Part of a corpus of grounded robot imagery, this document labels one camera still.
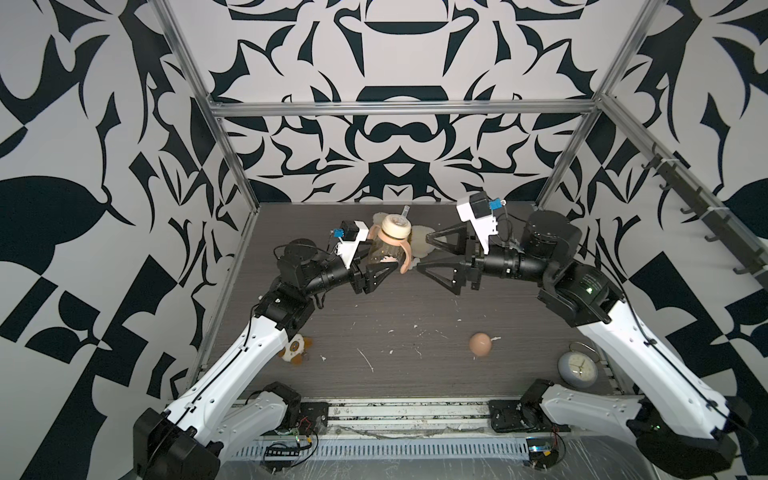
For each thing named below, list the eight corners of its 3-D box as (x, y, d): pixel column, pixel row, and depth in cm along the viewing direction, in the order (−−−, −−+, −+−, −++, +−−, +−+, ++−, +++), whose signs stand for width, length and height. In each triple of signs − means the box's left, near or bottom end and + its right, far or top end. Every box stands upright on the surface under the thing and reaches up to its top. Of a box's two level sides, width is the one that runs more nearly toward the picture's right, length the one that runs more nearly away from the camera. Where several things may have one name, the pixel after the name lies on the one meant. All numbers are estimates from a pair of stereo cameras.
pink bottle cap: (471, 356, 86) (475, 351, 83) (468, 338, 89) (471, 332, 86) (489, 356, 86) (493, 351, 83) (485, 338, 89) (489, 332, 86)
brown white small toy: (280, 357, 85) (277, 353, 83) (295, 334, 89) (292, 330, 87) (298, 366, 83) (296, 363, 81) (312, 342, 87) (310, 338, 85)
